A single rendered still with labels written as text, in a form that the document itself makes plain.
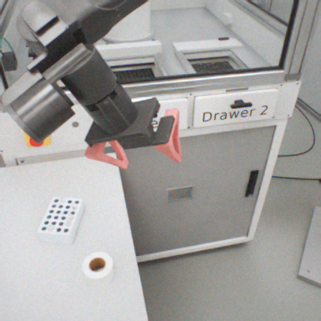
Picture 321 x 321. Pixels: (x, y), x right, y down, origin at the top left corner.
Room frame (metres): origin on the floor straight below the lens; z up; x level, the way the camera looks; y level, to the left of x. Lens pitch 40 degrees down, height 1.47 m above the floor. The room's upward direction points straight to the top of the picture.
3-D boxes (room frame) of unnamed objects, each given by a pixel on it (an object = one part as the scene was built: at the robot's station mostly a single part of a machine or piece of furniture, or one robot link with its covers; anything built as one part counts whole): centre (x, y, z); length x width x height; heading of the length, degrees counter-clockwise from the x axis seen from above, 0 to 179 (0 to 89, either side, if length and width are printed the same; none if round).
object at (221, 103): (0.99, -0.26, 0.87); 0.29 x 0.02 x 0.11; 102
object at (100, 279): (0.43, 0.14, 0.78); 0.07 x 0.07 x 0.04
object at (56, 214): (0.58, 0.25, 0.78); 0.12 x 0.08 x 0.04; 175
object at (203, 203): (1.40, 0.10, 0.40); 1.03 x 0.95 x 0.80; 102
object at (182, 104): (0.92, 0.05, 0.87); 0.29 x 0.02 x 0.11; 102
